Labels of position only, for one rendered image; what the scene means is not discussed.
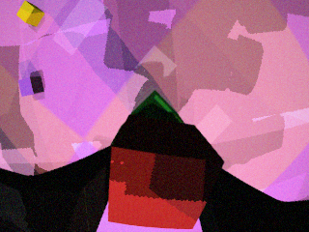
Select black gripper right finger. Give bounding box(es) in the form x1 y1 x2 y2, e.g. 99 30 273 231
198 169 309 232

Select yellow cube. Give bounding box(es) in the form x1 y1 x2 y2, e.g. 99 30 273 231
16 0 45 27

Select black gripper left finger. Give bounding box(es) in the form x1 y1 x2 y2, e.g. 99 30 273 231
0 144 113 232

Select green block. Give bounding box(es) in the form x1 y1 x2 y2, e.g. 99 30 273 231
111 97 178 146
131 90 184 124

